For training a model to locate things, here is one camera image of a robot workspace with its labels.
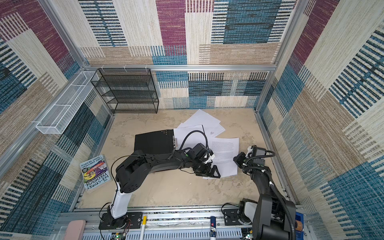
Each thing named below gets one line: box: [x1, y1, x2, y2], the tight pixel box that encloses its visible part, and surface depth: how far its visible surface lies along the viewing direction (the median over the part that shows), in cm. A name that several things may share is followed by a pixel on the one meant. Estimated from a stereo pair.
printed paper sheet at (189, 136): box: [173, 124, 208, 151], surface depth 86 cm
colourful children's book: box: [79, 154, 112, 191], surface depth 89 cm
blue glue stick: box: [210, 216, 216, 240], surface depth 71 cm
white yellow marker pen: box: [140, 215, 147, 240], surface depth 73 cm
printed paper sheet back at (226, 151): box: [208, 137, 240, 178], surface depth 95 cm
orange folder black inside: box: [134, 129, 176, 154], surface depth 107 cm
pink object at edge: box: [63, 220, 86, 240], surface depth 71 cm
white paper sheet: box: [177, 109, 226, 138], surface depth 114 cm
